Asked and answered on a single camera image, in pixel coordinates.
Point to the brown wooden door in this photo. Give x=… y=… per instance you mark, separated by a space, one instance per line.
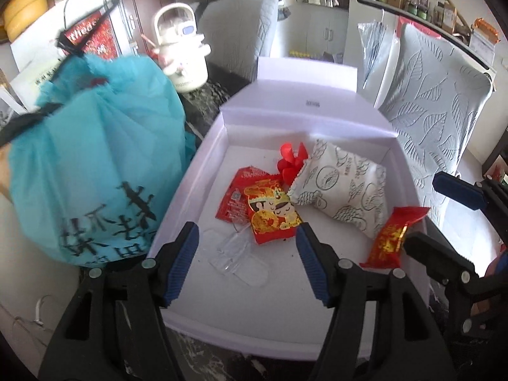
x=147 y=4

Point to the red gold candy packet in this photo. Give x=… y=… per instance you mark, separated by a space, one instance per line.
x=391 y=238

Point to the grey covered chair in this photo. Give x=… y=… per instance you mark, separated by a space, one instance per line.
x=238 y=31

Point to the small red sachet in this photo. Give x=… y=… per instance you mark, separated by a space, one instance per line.
x=234 y=198

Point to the red cartoon packet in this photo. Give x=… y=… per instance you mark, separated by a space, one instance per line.
x=272 y=214

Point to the yellow egg tray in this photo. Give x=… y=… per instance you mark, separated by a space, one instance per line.
x=302 y=53

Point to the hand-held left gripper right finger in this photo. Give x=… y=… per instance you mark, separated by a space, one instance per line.
x=313 y=266

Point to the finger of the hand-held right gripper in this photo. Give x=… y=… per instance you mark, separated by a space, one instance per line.
x=432 y=250
x=456 y=190

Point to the white curved board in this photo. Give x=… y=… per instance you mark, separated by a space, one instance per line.
x=27 y=270

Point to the red barbecue paper bag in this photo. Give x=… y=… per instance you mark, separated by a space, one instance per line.
x=99 y=33

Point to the orange packet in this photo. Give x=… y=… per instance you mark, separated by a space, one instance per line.
x=485 y=27

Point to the yellow cooking pot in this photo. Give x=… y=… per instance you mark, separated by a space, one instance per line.
x=27 y=12

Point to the white patterned snack packet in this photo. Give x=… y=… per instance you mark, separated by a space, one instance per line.
x=341 y=186

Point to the leaf patterned covered chair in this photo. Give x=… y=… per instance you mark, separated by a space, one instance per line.
x=432 y=99

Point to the white cardboard box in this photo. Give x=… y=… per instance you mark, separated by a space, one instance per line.
x=278 y=317

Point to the clear folded umbrella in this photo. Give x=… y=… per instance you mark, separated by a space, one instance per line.
x=371 y=47

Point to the white green pouch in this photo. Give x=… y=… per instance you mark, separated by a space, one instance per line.
x=35 y=81

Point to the clear plastic piece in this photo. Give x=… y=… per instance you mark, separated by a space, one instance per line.
x=238 y=258

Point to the small white carton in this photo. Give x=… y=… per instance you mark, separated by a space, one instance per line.
x=481 y=43

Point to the red ribbon bow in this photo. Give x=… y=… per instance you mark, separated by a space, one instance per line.
x=291 y=162

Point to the white refrigerator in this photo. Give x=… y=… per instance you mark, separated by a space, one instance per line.
x=35 y=49

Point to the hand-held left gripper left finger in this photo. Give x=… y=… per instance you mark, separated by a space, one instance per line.
x=182 y=266

